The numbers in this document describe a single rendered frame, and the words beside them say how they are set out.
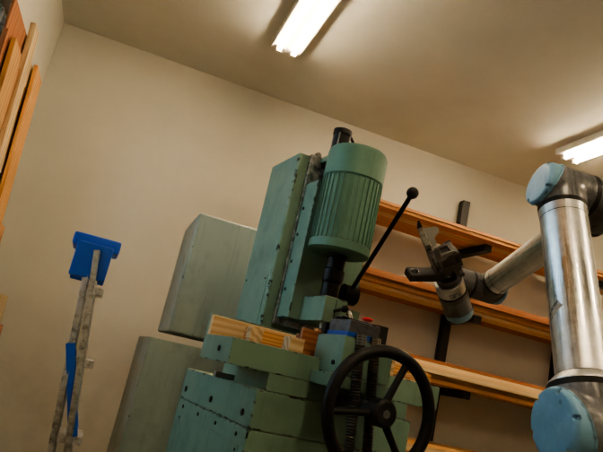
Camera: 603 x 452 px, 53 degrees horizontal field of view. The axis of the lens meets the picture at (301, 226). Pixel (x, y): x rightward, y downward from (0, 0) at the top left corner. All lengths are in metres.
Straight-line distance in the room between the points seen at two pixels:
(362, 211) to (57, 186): 2.67
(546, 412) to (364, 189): 0.74
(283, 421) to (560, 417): 0.59
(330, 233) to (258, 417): 0.52
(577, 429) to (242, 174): 3.22
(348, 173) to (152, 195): 2.48
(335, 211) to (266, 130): 2.67
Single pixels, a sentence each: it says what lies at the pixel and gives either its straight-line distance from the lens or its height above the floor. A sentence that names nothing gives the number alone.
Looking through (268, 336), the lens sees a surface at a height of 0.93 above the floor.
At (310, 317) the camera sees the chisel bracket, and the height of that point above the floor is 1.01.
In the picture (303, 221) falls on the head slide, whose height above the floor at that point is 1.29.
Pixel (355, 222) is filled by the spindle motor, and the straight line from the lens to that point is 1.65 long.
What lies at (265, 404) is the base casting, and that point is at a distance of 1.44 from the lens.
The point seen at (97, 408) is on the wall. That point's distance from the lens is 3.94.
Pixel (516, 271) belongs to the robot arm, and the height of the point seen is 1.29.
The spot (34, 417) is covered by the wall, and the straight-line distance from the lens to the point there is 3.96.
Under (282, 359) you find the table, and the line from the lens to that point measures 1.44.
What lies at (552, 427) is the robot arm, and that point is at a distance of 1.34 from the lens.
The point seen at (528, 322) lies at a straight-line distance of 4.42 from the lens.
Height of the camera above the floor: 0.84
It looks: 14 degrees up
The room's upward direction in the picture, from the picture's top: 13 degrees clockwise
